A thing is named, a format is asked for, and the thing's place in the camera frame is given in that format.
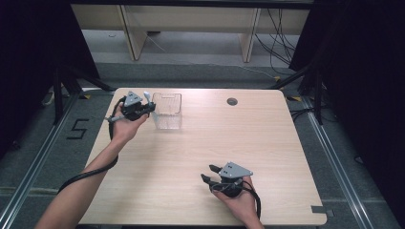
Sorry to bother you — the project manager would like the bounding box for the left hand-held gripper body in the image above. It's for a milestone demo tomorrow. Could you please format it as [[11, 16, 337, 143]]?
[[120, 91, 146, 122]]

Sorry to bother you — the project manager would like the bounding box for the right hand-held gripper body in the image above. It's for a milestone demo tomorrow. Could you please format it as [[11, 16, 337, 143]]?
[[210, 161, 254, 198]]

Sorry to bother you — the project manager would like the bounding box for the clear plastic container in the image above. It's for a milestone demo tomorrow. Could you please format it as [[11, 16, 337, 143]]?
[[149, 92, 183, 131]]

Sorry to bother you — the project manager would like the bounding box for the person's left hand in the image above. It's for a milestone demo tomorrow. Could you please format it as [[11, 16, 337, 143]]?
[[110, 104, 151, 146]]

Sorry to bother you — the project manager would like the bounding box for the person's right hand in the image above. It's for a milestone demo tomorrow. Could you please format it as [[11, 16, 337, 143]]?
[[211, 176, 259, 222]]

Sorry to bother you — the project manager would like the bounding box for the black metal stand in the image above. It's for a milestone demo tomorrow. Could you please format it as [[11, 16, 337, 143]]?
[[268, 61, 325, 126], [52, 65, 116, 126]]

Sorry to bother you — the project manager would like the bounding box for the grey tape piece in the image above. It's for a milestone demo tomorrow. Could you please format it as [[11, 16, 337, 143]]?
[[310, 205, 335, 219]]

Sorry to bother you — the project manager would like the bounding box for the beige wooden desk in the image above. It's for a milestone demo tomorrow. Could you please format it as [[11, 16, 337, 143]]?
[[71, 3, 310, 63]]

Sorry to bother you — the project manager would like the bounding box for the black curtain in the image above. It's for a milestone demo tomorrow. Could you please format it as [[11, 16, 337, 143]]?
[[0, 0, 100, 160], [288, 0, 405, 220]]

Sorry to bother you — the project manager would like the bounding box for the silver cable plug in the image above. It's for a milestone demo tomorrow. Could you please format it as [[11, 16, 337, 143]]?
[[104, 115, 126, 124]]

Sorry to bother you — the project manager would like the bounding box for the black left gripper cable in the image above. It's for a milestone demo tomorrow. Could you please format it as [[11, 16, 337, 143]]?
[[56, 95, 127, 195]]

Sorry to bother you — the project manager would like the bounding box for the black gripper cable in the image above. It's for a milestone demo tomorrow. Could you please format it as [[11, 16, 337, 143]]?
[[243, 180, 263, 220], [56, 95, 127, 195]]

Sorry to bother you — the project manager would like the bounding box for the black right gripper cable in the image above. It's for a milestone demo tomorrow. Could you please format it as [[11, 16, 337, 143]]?
[[243, 180, 263, 220]]

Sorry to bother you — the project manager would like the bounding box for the black floor cable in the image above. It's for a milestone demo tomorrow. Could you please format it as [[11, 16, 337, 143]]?
[[288, 107, 339, 124]]

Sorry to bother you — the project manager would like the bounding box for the aluminium floor rail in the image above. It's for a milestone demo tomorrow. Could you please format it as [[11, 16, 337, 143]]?
[[0, 92, 81, 229], [300, 94, 377, 229]]

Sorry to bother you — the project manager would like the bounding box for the bundle of black cables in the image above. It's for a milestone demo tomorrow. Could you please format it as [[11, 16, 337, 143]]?
[[254, 9, 300, 76]]

